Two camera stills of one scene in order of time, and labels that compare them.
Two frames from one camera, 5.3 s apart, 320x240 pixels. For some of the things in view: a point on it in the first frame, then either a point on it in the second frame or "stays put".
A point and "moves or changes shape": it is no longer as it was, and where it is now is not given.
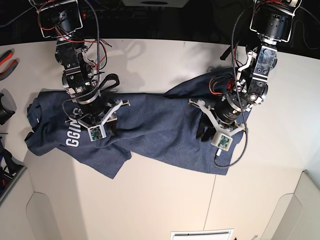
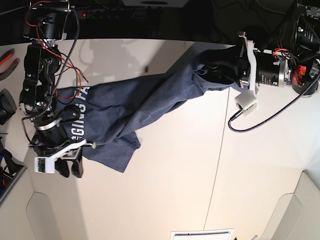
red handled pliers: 5,56 stays put
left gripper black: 93,114 -> 49,137
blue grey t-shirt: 157,128 moves or changes shape
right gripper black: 226,113 -> 270,70
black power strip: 127,14 stays put
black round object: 8,106 stays put
